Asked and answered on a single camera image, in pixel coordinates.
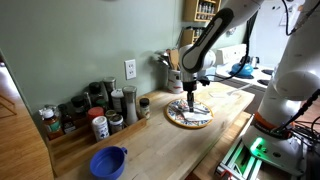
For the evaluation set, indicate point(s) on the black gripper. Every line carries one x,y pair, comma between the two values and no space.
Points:
190,87

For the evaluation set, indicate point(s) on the silver spoon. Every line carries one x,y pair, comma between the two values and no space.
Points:
181,108

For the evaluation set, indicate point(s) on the silver fork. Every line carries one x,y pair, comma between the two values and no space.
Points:
203,110

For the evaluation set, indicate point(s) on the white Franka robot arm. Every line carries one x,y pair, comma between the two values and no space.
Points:
293,73

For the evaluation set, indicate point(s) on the colourful floral ceramic plate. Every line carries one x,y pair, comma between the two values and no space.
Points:
173,115

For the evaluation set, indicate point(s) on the white paper napkin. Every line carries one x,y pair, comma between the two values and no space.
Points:
200,116

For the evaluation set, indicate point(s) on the white orange-striped utensil crock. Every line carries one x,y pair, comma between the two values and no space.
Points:
174,81

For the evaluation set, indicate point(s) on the wooden spatula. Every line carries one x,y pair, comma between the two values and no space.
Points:
174,60

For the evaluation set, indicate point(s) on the small black-lid pepper jar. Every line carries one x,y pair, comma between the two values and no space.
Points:
144,108

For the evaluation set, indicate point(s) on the silver metal ladle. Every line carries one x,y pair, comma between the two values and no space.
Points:
161,56

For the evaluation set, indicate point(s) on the tall glass salt grinder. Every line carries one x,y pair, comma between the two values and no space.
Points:
130,106

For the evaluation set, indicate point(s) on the blue kettle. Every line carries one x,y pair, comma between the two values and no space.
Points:
245,70

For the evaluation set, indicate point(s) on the white stove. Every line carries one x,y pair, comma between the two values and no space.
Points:
233,53

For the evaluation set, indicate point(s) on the white spice container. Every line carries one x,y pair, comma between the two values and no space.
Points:
117,101

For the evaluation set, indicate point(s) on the silver-lid spice jar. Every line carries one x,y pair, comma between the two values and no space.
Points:
116,125

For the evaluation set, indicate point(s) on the gold-lid spice jar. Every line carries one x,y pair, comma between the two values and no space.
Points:
110,114

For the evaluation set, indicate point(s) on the steel-top dark grinder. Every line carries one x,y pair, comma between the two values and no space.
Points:
109,84

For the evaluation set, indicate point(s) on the white patterned spice shaker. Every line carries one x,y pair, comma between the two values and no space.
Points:
100,128

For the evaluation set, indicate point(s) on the red-lid spice jar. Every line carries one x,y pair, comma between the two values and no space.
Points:
95,112

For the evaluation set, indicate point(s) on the black-lid dark bottle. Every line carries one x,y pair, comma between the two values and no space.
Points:
95,90

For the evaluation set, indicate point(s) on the blue plastic measuring cup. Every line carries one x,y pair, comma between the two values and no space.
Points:
106,163

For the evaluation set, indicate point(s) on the black-lid spice jar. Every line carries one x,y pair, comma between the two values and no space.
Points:
78,103

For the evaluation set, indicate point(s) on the wooden spice tray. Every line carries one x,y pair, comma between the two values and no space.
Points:
76,150

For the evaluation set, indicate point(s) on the dark sauce bottle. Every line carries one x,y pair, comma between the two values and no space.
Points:
67,121

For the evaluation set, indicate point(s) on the white-cap red sauce bottle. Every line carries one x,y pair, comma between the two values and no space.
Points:
52,125

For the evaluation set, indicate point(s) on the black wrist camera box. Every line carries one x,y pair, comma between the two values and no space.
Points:
204,81

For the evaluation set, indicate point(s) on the wooden wall spice rack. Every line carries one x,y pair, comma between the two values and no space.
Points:
188,35
190,10

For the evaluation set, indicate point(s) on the white wall outlet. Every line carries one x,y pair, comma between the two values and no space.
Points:
130,69

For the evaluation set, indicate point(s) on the aluminium base frame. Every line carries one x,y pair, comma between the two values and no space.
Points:
236,163

